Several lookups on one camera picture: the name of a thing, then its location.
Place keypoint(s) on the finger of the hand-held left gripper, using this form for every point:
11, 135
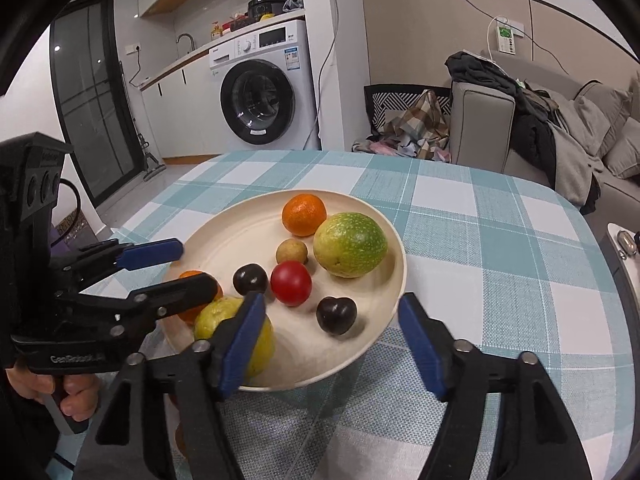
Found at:
175, 295
150, 254

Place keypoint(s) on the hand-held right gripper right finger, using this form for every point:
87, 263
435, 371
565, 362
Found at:
422, 347

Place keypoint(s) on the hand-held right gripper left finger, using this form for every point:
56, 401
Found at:
242, 345

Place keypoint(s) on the orange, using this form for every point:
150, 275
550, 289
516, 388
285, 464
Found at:
190, 316
303, 215

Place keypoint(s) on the yellow passion fruit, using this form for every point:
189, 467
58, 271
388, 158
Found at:
212, 321

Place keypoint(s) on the dark plum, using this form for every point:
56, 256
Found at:
249, 279

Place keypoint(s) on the cream round plate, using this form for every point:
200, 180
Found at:
215, 240

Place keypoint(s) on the large red tomato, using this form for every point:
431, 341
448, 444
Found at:
291, 283

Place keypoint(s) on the dark purple cherry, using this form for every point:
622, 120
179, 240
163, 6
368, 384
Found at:
336, 316

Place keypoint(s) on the brown longan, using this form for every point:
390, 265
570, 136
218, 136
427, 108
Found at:
291, 251

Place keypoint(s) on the green-yellow passion fruit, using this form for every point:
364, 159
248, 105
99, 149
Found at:
350, 245

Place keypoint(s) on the person's left forearm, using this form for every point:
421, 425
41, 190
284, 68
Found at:
22, 442

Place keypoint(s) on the person's left hand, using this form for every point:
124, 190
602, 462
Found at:
77, 400

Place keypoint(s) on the floor mop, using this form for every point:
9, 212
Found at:
152, 165

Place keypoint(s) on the white counter cabinet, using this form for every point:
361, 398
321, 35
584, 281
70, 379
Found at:
170, 105

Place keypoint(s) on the dark glass door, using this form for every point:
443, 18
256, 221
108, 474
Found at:
95, 95

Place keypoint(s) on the pile of clothes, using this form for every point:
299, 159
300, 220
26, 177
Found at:
390, 147

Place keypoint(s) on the white side table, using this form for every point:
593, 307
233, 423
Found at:
620, 270

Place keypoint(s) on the chrome faucet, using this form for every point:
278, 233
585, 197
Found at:
186, 40

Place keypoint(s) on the grey sofa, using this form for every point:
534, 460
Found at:
482, 125

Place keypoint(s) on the plaid cloth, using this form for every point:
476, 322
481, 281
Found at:
420, 115

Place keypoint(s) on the yellow bottle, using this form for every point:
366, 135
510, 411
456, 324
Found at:
216, 31

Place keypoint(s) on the white washing machine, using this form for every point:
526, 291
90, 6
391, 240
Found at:
265, 42

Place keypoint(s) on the grey garment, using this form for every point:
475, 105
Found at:
575, 160

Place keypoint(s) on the red packet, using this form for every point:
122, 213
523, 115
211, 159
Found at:
235, 24

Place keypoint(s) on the dark jacket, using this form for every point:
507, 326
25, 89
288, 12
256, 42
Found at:
530, 125

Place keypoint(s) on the black patterned chair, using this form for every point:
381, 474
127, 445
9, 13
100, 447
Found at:
374, 105

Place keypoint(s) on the black cooking pot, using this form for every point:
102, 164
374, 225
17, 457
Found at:
266, 6

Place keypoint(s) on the grey sofa cushion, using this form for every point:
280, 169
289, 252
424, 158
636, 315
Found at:
600, 110
625, 152

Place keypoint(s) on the white wall power strip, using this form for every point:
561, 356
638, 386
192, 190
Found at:
506, 37

